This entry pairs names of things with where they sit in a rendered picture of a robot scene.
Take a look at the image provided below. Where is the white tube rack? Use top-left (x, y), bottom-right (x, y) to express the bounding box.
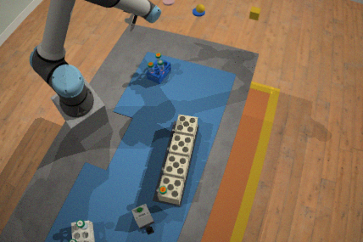
top-left (71, 221), bottom-right (95, 242)

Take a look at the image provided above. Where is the blue tube rack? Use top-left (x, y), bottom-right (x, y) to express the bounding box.
top-left (146, 60), bottom-right (171, 84)

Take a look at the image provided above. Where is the blue bench mat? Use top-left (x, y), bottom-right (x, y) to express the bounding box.
top-left (44, 52), bottom-right (236, 242)

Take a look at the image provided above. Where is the cream bucket adapter with round holes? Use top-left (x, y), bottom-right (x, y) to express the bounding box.
top-left (169, 133), bottom-right (193, 161)

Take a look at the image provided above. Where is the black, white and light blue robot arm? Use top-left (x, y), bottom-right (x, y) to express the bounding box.
top-left (30, 0), bottom-right (161, 117)

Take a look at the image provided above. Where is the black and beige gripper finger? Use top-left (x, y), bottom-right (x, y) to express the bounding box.
top-left (125, 14), bottom-right (137, 31)

